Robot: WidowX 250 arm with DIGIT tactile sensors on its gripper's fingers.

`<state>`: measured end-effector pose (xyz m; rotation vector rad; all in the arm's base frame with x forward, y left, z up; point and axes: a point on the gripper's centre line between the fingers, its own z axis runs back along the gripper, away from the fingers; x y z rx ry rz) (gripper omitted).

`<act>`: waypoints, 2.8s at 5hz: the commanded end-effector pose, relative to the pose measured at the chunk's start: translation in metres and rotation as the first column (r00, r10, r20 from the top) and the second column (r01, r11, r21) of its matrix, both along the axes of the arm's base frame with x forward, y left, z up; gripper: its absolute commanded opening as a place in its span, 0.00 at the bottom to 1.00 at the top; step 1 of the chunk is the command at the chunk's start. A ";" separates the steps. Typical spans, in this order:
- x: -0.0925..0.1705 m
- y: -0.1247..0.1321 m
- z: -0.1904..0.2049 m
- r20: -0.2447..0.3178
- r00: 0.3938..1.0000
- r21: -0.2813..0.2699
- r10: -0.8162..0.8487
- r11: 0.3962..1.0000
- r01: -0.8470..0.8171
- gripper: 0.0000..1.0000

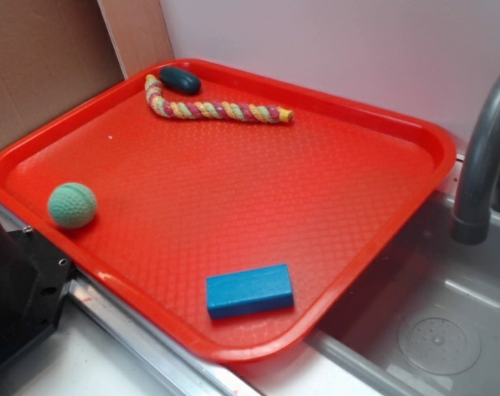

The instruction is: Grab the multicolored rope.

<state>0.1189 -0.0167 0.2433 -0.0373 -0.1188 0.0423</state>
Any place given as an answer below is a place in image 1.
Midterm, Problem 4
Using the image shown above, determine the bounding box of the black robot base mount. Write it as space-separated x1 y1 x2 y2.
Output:
0 223 73 371

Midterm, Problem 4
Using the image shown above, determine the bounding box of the grey curved faucet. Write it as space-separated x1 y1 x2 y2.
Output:
450 75 500 245

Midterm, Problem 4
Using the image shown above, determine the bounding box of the dark teal oval soap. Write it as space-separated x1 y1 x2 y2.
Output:
158 66 202 95

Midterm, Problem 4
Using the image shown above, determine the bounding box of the multicolored twisted rope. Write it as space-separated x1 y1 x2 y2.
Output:
144 73 295 124

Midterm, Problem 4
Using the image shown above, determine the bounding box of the red plastic tray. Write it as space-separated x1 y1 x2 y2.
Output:
0 59 456 363

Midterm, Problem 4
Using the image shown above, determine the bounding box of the blue rectangular block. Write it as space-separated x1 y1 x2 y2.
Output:
205 264 294 319

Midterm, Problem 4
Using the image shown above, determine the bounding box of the brown cardboard panel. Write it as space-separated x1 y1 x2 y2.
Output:
0 1 173 151

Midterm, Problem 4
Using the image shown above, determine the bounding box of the metal aluminium rail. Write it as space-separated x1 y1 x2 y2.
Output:
68 272 259 395

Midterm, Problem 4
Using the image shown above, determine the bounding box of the green knitted ball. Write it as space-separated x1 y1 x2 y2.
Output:
47 182 97 229

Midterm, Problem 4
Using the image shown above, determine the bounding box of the grey plastic sink basin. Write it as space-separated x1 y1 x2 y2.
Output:
308 193 500 395

